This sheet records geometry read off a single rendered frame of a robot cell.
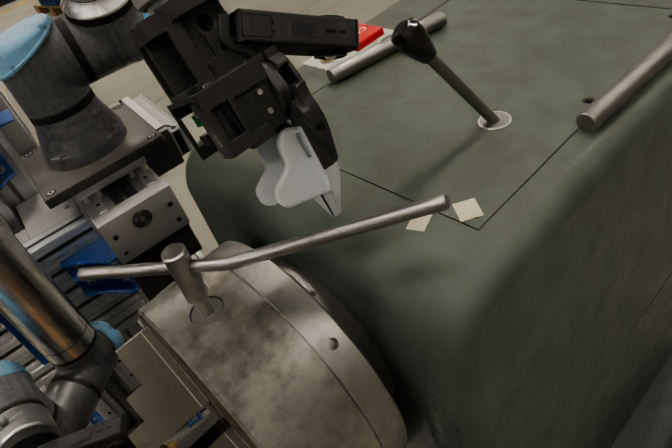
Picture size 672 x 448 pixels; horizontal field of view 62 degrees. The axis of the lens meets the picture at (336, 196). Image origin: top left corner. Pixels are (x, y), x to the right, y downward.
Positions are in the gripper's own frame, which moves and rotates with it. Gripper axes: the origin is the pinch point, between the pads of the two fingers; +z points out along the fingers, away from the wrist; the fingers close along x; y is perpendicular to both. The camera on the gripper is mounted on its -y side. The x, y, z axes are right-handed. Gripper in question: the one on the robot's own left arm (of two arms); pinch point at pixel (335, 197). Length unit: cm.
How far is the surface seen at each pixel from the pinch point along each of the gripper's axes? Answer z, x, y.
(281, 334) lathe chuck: 8.7, -4.3, 9.7
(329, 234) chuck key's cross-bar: 0.6, 3.8, 4.0
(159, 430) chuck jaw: 13.8, -16.3, 22.9
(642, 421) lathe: 78, -14, -38
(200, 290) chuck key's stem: 1.5, -7.3, 12.8
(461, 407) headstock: 22.7, 4.0, 1.6
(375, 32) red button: -5.9, -27.8, -33.8
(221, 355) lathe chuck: 7.0, -5.9, 14.8
